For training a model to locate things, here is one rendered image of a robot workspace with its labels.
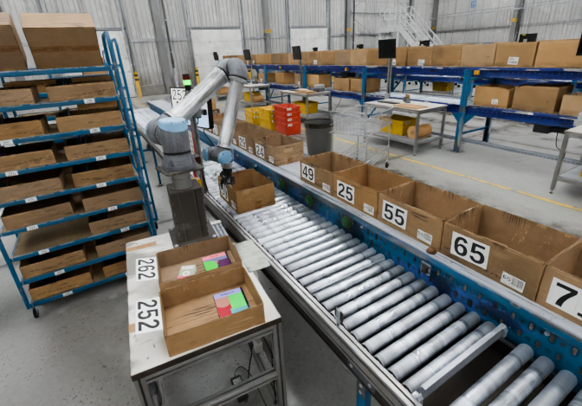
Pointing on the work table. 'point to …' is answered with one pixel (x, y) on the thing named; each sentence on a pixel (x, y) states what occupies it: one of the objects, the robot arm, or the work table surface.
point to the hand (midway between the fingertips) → (226, 192)
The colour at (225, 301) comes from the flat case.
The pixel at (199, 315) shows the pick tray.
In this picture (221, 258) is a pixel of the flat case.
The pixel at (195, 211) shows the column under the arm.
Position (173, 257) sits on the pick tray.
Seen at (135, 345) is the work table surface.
